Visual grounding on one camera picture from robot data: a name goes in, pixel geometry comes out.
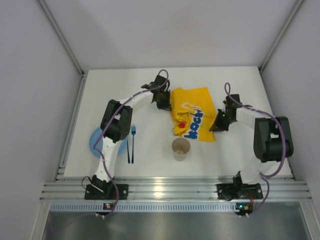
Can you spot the beige plastic cup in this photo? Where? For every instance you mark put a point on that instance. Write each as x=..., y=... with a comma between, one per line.
x=180, y=148

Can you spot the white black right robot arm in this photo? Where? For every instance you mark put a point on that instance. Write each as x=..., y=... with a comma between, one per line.
x=272, y=139

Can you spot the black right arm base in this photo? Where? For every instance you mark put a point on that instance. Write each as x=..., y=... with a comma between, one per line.
x=237, y=190

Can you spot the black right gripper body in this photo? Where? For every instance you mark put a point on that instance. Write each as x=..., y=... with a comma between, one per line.
x=220, y=120

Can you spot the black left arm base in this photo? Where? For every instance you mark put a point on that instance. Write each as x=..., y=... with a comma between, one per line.
x=101, y=190

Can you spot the yellow Pikachu cloth placemat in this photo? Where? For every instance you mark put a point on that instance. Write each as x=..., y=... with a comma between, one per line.
x=193, y=114

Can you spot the slotted grey cable duct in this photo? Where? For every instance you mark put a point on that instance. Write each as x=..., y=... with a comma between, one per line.
x=151, y=207

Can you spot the blue metallic fork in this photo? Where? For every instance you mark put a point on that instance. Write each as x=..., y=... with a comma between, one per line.
x=133, y=133

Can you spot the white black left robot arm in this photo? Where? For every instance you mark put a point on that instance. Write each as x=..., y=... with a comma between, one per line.
x=117, y=121

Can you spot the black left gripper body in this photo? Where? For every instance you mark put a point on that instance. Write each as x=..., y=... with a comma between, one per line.
x=163, y=100

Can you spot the aluminium frame rail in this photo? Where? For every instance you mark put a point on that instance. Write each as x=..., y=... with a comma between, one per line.
x=176, y=188

